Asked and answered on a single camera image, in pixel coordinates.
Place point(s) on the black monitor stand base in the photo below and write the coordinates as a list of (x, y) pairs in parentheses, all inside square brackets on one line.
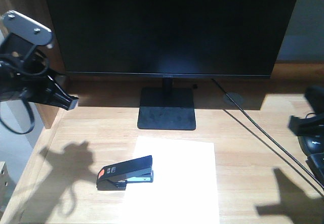
[(166, 108)]

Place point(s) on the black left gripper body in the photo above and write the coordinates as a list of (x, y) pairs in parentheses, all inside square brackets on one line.
[(24, 75)]

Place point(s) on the black orange stapler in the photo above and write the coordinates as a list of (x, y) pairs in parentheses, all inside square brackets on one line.
[(115, 177)]

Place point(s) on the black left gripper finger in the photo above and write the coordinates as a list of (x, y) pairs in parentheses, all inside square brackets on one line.
[(56, 95)]

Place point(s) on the black computer mouse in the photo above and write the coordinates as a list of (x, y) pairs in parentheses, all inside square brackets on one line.
[(311, 144)]

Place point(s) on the black keyboard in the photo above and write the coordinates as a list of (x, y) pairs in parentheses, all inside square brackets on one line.
[(315, 163)]

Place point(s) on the white paper sheet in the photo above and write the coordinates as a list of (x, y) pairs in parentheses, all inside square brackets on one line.
[(184, 187)]

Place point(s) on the black monitor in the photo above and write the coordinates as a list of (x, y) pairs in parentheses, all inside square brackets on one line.
[(171, 38)]

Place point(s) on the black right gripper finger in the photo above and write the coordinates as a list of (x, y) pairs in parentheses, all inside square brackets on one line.
[(306, 126)]

